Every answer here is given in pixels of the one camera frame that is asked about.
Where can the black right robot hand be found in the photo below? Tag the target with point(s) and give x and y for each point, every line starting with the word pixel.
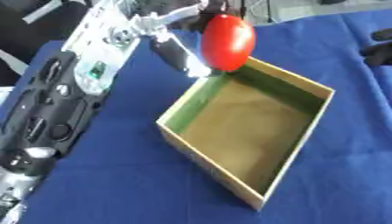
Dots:
pixel 380 54

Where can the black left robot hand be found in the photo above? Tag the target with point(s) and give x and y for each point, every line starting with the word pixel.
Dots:
pixel 173 54

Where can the red toy tomato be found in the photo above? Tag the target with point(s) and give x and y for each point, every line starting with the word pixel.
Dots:
pixel 228 42

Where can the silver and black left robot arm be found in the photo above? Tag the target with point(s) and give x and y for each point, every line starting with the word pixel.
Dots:
pixel 56 116

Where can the tan cardboard box green inside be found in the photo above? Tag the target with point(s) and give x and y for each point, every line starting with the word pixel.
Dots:
pixel 245 122

